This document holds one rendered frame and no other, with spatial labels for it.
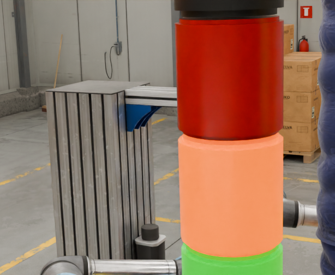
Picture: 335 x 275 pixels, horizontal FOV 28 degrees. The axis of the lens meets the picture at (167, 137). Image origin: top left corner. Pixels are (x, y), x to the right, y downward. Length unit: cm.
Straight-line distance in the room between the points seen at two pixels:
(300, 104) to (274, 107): 878
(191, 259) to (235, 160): 6
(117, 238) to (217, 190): 189
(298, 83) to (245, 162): 874
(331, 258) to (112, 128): 75
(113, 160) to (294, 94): 708
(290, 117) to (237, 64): 887
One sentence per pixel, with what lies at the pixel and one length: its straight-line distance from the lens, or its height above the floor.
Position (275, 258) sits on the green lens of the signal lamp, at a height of 221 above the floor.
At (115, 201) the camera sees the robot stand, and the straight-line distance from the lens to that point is 215.
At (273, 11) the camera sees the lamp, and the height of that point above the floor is 233.
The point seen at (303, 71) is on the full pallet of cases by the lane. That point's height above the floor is 121.
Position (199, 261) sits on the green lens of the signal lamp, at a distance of 33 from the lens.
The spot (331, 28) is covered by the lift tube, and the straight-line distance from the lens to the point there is 192.
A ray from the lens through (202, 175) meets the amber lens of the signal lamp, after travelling 31.
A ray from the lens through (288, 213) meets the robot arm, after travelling 243.
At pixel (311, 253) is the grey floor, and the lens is 624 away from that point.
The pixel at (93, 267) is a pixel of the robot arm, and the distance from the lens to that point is 197.
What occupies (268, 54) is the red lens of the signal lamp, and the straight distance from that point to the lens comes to 30.
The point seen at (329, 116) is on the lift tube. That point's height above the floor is 197.
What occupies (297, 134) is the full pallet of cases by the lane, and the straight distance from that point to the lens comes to 919.
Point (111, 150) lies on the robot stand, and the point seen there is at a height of 185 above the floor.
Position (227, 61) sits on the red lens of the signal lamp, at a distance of 30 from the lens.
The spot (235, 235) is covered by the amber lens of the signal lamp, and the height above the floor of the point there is 223.
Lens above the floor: 234
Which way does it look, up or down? 12 degrees down
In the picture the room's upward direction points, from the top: 2 degrees counter-clockwise
